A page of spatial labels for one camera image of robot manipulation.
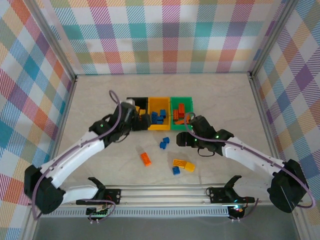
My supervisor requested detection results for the black plastic bin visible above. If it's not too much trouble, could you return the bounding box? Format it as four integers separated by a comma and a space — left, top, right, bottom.
126, 96, 150, 118

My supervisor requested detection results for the yellow plastic bin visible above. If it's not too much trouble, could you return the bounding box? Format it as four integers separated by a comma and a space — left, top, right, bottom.
147, 96, 173, 132

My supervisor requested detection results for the green plastic bin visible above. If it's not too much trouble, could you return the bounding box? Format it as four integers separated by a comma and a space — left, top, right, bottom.
169, 96, 195, 132

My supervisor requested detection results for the small controller circuit board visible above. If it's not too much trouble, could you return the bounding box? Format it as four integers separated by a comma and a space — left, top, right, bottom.
228, 204, 247, 216
86, 204, 111, 218

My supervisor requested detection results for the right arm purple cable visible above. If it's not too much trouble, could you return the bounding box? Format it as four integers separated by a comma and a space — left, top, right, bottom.
184, 112, 315, 222

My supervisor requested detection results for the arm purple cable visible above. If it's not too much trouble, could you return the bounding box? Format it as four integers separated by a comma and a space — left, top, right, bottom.
184, 112, 315, 222
31, 89, 126, 223

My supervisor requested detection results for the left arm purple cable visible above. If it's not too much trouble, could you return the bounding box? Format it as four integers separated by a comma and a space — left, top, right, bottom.
31, 89, 126, 223

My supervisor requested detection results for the aluminium table side rail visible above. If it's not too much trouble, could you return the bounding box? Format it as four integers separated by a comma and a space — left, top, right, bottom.
42, 76, 79, 188
248, 72, 287, 166

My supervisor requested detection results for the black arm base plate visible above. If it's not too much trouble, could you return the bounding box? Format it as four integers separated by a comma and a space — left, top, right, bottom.
76, 188, 122, 206
208, 186, 256, 204

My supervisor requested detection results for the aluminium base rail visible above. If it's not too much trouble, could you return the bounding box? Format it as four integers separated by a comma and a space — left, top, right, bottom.
27, 183, 303, 208

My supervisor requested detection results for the grey slotted cable duct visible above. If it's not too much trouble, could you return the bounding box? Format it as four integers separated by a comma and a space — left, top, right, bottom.
39, 208, 231, 218

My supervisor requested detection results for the aluminium frame post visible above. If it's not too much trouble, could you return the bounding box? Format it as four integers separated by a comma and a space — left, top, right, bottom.
26, 0, 79, 83
248, 0, 300, 77

